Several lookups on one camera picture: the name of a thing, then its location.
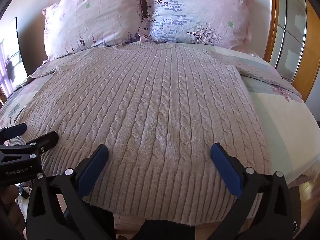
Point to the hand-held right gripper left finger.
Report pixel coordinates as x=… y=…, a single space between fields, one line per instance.
x=92 y=172

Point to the wooden headboard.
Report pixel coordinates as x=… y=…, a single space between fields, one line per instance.
x=270 y=20

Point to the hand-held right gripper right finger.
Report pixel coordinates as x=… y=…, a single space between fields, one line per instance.
x=227 y=170

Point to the pink pillow with tree print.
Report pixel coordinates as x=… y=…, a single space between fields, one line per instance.
x=200 y=12

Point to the person's left hand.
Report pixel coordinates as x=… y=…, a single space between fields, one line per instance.
x=11 y=207

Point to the pink floral pillow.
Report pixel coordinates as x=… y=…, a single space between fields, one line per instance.
x=92 y=17

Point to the wooden wardrobe with glass panels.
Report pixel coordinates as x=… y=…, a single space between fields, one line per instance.
x=295 y=35

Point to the person's dark pants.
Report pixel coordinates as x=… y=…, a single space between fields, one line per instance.
x=155 y=231

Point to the pink and green patchwork bedspread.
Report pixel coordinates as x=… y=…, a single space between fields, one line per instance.
x=280 y=120

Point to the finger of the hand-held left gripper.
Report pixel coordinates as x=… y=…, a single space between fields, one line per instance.
x=15 y=130
x=47 y=139

